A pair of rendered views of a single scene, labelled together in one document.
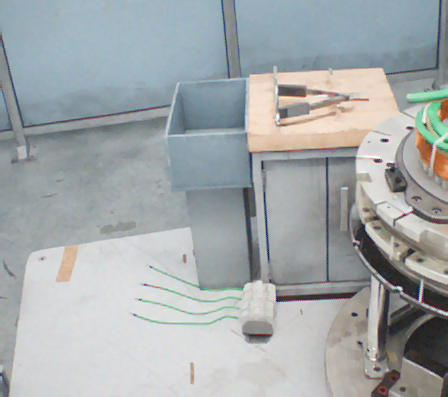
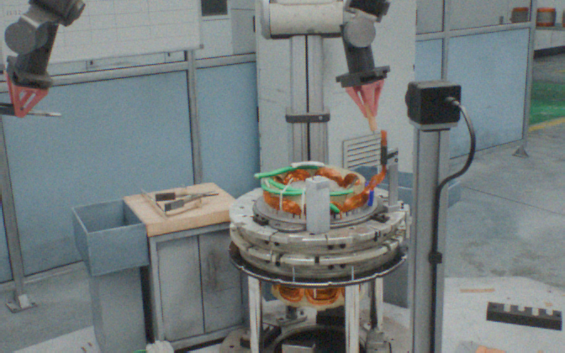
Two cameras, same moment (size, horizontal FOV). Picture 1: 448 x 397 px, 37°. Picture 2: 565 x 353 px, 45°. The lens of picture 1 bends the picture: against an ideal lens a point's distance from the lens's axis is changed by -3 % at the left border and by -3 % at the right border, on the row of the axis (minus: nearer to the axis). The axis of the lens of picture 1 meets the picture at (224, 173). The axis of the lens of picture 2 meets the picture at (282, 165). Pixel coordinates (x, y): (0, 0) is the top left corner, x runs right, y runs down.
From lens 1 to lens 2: 0.54 m
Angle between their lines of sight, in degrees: 32
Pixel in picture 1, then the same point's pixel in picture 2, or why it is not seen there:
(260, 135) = (155, 223)
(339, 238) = (209, 295)
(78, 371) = not seen: outside the picture
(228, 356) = not seen: outside the picture
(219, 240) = (123, 315)
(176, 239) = (70, 339)
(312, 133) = (188, 218)
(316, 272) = (196, 326)
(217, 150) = (124, 239)
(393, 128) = (244, 202)
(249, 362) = not seen: outside the picture
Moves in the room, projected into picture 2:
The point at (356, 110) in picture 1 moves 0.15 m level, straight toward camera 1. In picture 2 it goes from (209, 203) to (228, 229)
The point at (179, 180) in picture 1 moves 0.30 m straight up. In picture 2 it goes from (97, 266) to (79, 106)
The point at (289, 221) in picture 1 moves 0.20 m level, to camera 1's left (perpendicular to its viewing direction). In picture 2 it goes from (176, 287) to (72, 315)
